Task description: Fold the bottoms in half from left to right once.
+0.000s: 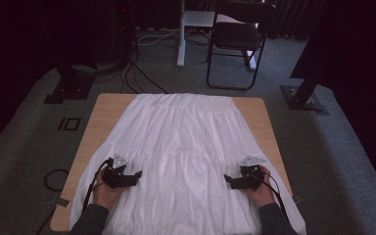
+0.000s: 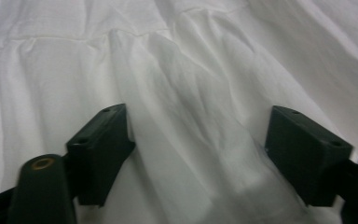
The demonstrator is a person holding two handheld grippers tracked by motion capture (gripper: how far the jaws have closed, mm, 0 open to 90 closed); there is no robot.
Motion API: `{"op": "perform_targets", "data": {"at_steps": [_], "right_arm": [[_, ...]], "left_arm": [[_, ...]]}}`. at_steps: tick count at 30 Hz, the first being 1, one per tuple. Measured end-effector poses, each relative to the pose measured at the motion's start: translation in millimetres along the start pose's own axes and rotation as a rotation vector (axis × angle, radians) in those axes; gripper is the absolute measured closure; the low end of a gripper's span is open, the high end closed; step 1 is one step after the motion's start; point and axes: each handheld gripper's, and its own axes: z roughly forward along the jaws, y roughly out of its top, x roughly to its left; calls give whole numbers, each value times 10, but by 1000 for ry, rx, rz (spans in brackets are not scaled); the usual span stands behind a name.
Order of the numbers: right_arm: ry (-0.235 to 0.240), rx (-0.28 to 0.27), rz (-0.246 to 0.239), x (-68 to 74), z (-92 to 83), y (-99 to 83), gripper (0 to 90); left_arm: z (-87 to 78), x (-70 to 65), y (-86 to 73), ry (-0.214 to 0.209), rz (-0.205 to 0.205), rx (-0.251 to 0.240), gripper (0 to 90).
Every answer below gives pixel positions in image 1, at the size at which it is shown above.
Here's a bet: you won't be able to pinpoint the black slanted stand with base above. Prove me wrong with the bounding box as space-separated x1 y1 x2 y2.
280 32 330 116

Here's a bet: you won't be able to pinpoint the thin black floor cable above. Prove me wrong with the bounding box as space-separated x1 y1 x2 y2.
35 208 58 235

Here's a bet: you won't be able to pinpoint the white floor cable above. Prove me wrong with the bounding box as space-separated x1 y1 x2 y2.
136 27 181 47

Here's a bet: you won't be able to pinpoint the black folding chair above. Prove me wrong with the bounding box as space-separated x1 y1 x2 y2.
206 1 278 92

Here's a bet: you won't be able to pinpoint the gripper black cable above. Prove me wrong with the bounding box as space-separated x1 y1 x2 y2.
258 167 290 219
81 158 114 213

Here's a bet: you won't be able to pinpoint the person's right hand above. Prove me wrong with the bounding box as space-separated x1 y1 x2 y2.
246 165 277 210

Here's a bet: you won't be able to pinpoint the black floor cables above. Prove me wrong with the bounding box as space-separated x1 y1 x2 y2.
120 58 170 96

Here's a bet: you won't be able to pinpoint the black cable loop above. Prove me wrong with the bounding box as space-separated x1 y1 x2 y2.
43 168 71 193

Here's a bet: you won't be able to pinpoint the black flat stand base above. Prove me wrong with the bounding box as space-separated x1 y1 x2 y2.
43 63 96 105

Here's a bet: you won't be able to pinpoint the white skirt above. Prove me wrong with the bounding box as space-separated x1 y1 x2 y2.
69 92 307 235

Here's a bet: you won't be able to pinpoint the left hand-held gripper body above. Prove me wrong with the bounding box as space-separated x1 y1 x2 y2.
102 152 131 190

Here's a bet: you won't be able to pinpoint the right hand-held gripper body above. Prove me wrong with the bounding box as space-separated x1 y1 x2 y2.
239 156 267 190

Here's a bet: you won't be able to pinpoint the person's left hand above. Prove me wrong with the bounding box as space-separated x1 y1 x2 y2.
92 169 125 212

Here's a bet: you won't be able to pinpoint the white desk frame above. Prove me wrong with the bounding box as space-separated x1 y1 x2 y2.
175 0 259 71

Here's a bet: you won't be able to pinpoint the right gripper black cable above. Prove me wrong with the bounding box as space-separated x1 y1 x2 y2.
258 167 290 219

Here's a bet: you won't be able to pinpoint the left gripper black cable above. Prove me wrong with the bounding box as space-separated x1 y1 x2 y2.
81 158 114 213

